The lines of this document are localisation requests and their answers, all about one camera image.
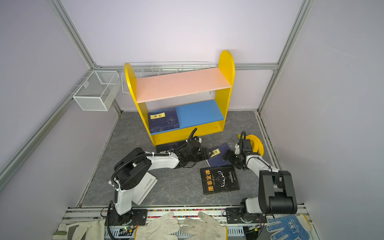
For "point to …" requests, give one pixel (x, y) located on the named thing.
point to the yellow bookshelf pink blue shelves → (178, 107)
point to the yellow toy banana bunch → (257, 146)
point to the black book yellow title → (218, 179)
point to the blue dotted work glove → (297, 227)
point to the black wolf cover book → (170, 147)
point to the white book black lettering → (142, 191)
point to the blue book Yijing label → (162, 120)
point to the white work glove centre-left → (163, 227)
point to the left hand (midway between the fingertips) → (211, 156)
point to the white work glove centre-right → (209, 230)
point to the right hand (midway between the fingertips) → (228, 160)
